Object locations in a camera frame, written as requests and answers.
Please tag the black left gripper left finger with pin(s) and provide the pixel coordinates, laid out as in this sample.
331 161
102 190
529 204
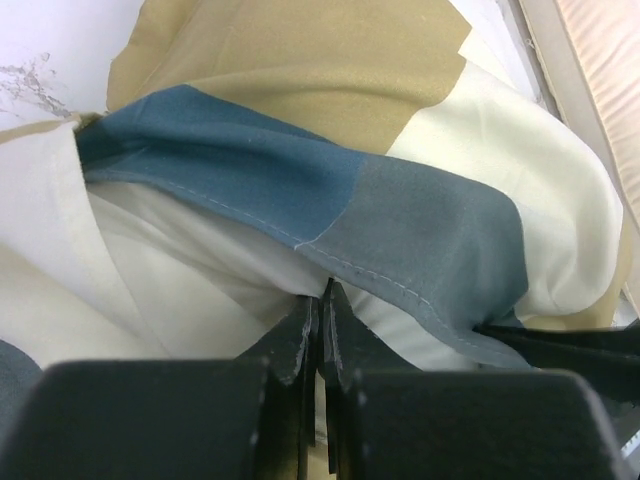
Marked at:
246 418

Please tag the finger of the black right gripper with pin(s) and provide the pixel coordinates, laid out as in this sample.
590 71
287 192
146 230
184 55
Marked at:
608 359

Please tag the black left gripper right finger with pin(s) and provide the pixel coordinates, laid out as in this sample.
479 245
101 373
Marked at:
389 420

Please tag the white pillow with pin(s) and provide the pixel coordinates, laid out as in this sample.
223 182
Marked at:
208 285

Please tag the blue beige checkered pillowcase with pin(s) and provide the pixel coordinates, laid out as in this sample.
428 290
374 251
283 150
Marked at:
383 141

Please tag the cream pillow with bear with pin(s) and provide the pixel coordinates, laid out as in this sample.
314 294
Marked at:
589 54

